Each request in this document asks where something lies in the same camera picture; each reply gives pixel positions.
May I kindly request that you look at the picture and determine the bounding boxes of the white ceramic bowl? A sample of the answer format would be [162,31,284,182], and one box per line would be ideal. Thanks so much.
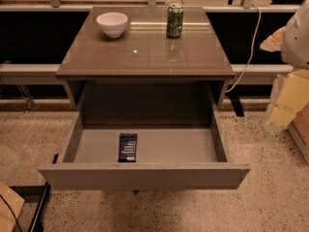
[97,13,128,38]

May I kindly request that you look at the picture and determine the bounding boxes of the grey open drawer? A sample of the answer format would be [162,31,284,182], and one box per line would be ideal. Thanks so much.
[38,82,251,191]

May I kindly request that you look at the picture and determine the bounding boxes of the grey cabinet with counter top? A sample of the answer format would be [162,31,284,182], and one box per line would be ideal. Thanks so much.
[56,7,235,102]

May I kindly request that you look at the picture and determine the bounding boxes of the black metal floor frame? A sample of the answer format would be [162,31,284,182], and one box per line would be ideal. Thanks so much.
[11,182,51,232]

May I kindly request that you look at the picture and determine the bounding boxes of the long grey rail shelf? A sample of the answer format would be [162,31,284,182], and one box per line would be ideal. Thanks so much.
[0,64,293,85]

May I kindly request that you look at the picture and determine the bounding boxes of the green soda can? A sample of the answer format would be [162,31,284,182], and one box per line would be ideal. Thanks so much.
[167,3,183,38]

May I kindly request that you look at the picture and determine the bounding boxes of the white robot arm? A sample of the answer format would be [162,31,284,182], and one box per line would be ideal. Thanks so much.
[260,0,309,133]

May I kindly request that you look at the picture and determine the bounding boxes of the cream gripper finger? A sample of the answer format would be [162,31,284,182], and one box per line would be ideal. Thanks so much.
[260,27,285,52]
[264,69,309,133]

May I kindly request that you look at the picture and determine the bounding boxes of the black cable bottom left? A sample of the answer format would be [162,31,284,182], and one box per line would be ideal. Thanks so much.
[0,194,24,232]

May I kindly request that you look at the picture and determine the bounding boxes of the white power cable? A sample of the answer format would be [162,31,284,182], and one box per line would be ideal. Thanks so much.
[225,4,263,94]

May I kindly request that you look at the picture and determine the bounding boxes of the dark blue snack bar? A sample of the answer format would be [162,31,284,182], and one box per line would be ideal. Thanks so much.
[118,133,138,162]

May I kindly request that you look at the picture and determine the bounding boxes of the cardboard box right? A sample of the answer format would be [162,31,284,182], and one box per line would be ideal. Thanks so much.
[288,103,309,163]

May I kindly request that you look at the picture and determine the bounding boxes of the cardboard sheet bottom left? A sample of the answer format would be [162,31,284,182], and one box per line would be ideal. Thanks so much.
[0,181,25,232]

